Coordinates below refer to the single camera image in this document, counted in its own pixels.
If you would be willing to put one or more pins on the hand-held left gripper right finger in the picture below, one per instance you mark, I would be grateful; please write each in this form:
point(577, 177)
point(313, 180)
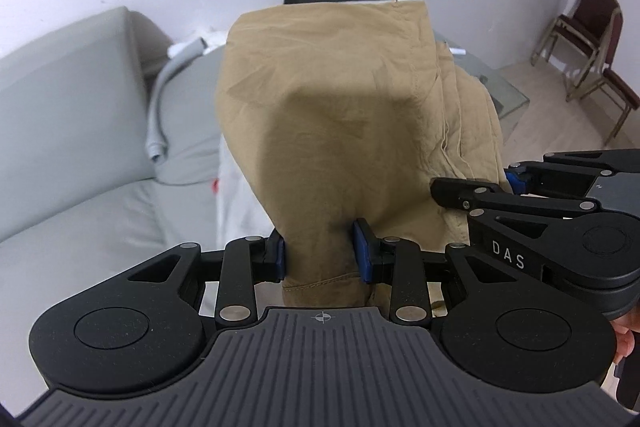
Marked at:
point(361, 257)

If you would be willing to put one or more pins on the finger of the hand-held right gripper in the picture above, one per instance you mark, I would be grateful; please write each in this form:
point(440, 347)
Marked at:
point(500, 207)
point(512, 181)

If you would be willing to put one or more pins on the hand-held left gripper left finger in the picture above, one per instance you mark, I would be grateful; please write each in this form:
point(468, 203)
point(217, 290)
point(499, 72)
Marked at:
point(280, 257)

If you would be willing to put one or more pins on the person's right hand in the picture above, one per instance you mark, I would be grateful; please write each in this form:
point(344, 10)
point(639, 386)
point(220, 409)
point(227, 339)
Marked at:
point(629, 337)

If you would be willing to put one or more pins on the glass table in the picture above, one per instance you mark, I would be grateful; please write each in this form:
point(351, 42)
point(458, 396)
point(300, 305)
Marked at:
point(505, 97)

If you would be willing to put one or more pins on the small white item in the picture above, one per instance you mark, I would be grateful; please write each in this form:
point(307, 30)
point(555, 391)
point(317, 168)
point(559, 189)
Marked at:
point(458, 52)

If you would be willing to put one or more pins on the white plastic object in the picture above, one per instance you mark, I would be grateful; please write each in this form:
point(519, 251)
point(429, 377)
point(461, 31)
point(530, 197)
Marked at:
point(192, 47)

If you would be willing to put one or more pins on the grey fabric sofa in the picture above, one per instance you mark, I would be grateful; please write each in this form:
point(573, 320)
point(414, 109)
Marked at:
point(60, 107)

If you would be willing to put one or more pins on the dark red metal-frame chair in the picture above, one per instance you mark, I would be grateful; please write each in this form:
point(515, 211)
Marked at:
point(595, 17)
point(620, 87)

